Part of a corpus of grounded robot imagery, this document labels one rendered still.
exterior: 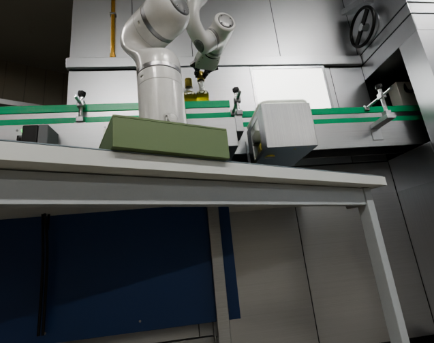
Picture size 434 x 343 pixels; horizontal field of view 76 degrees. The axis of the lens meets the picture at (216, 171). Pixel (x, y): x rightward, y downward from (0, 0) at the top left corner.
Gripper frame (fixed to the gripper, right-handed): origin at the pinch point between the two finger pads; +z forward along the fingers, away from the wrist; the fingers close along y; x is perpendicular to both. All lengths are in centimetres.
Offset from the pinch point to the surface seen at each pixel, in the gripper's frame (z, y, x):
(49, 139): -7, 58, 40
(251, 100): 7.0, -28.7, 7.0
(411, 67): -35, -90, 8
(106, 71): 27, 42, -14
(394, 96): -12, -108, 7
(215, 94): 11.3, -11.0, 2.8
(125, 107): -4.2, 33.8, 23.9
